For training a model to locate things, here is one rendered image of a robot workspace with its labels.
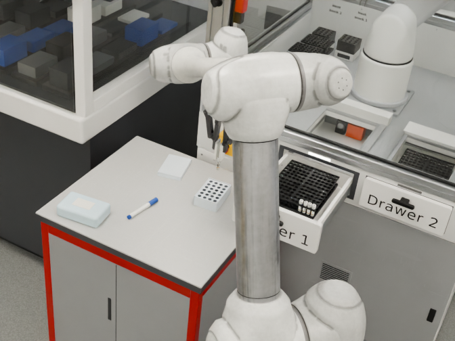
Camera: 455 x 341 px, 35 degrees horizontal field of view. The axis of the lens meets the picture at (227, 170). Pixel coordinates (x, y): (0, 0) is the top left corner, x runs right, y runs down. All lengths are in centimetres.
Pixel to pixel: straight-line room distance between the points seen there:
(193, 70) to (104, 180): 74
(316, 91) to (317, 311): 53
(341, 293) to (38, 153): 155
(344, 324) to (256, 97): 59
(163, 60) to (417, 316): 131
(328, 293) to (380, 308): 98
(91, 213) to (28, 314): 92
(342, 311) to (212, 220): 78
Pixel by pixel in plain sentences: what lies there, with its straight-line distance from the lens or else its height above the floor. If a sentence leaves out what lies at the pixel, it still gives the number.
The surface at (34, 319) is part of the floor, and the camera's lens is 309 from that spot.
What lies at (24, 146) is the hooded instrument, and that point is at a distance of 295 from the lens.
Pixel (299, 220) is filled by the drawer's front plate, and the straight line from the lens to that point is 215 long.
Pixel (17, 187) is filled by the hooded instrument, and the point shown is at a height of 40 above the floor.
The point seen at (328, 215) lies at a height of 87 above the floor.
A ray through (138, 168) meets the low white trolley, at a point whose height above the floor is 76.
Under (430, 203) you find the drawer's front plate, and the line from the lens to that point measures 236.
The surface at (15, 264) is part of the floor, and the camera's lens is 334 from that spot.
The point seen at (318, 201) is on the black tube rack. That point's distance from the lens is 228.
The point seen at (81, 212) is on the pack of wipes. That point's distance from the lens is 230.
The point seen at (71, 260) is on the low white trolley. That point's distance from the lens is 242.
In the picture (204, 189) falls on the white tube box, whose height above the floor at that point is 79.
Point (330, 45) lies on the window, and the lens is 226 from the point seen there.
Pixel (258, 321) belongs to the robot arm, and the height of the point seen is 106.
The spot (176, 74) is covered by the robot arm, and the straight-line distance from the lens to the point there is 198.
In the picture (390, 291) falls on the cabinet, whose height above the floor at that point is 50.
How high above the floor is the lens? 223
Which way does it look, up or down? 34 degrees down
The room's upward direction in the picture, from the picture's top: 6 degrees clockwise
